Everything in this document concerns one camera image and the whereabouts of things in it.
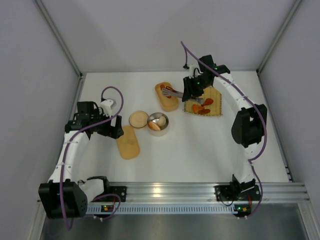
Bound red chicken drumstick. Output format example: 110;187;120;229
202;98;214;107

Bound metal food tongs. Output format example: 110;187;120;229
160;84;204;104

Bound red meat slice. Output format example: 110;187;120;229
198;108;211;115

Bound sesame bread bun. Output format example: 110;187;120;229
148;121;161;131

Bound white steamed bun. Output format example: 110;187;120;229
157;115;167;127

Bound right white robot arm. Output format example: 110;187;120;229
182;55;268;198

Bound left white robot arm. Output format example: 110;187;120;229
38;98;124;219

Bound orange oval box lid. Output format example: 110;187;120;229
116;125;141;160

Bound orange oval lunch box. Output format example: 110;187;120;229
154;82;179;112

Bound orange chicken wing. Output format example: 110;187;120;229
192;104;205;114

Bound round wooden lid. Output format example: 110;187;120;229
129;111;149;129

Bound bamboo mat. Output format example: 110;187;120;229
183;87;222;117

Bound round steel bowl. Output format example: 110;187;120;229
147;112;170;137

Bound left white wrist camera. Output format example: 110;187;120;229
99;98;117;117

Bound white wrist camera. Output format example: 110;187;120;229
183;64;201;78
99;98;117;117

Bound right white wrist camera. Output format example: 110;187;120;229
183;64;201;78

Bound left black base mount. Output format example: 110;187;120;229
106;185;127;203

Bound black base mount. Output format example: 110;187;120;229
214;184;261;203
106;185;127;203

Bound perforated cable tray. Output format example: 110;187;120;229
86;203;248;216

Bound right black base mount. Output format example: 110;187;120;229
214;184;261;203

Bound aluminium rail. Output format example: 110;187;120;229
37;181;310;203

